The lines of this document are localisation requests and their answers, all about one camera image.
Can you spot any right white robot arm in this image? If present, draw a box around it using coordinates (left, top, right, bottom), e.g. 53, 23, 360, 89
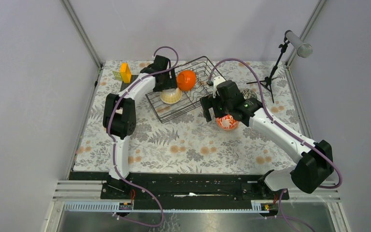
200, 76, 334, 199

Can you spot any red patterned white bowl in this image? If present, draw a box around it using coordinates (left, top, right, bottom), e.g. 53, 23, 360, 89
216, 115, 239, 131

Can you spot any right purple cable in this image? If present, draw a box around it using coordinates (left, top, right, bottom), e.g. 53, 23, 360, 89
207, 58, 343, 232

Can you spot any yellow dotted white bowl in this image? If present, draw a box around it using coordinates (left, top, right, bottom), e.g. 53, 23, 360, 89
160, 88, 183, 104

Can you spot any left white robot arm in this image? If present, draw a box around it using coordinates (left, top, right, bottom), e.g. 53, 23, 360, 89
103, 55, 175, 180

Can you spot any purple cable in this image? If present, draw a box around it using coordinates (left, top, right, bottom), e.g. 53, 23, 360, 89
207, 58, 343, 232
106, 46, 180, 228

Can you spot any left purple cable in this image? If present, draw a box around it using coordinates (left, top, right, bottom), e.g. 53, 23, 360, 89
106, 46, 180, 228

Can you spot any orange bowl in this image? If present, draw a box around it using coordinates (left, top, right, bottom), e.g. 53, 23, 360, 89
176, 70, 197, 91

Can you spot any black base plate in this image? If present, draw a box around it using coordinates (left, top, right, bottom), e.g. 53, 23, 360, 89
100, 173, 281, 210

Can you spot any black wire dish rack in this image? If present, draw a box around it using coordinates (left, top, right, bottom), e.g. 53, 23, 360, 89
146, 56, 214, 123

